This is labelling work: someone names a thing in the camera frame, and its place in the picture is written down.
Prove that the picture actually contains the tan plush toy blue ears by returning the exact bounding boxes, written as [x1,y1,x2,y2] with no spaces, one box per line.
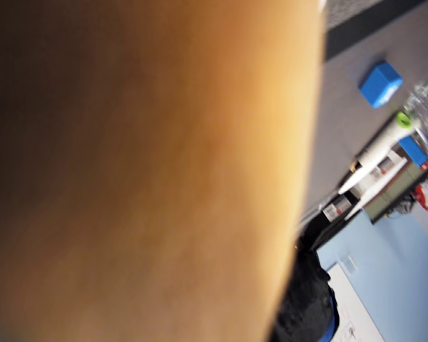
[0,0,327,342]

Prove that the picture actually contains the black backpack blue trim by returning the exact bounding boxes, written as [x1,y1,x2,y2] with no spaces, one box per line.
[272,220,340,342]

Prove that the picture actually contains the white tube green cap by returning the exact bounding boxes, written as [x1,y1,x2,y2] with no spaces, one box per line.
[355,112,414,163]

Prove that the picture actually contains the blue cube white X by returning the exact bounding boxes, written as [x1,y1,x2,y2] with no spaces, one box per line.
[359,61,403,109]

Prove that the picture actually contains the whiteboard with handwriting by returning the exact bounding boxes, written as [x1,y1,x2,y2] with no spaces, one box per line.
[324,262,387,342]

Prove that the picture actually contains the blue box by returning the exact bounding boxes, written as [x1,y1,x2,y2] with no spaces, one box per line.
[399,136,428,168]

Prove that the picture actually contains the red and white bag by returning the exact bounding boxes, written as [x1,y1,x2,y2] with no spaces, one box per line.
[412,181,428,222]

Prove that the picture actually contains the clear plastic container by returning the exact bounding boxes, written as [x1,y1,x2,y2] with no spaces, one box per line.
[402,81,428,150]

